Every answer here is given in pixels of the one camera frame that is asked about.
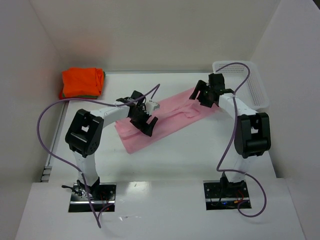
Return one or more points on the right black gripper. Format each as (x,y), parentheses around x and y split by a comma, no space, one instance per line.
(204,93)

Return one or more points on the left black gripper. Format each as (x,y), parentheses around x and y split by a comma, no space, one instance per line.
(141,120)

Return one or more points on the pink t shirt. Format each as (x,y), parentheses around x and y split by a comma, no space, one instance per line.
(175,113)

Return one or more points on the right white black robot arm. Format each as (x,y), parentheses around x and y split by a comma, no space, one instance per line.
(250,136)

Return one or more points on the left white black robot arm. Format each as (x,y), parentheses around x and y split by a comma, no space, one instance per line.
(84,134)

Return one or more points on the white perforated plastic basket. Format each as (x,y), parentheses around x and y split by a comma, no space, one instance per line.
(246,75)

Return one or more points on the orange folded t shirt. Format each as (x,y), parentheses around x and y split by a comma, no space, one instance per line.
(80,81)

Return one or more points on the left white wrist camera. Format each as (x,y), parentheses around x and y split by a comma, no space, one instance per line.
(151,106)

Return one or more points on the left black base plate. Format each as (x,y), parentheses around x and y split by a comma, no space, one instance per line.
(104,200)

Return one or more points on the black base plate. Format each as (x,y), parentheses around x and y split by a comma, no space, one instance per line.
(104,200)
(218,197)

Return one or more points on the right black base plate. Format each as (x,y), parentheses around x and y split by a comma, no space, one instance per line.
(218,197)

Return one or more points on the aluminium table edge rail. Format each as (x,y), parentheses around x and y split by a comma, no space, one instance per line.
(54,144)

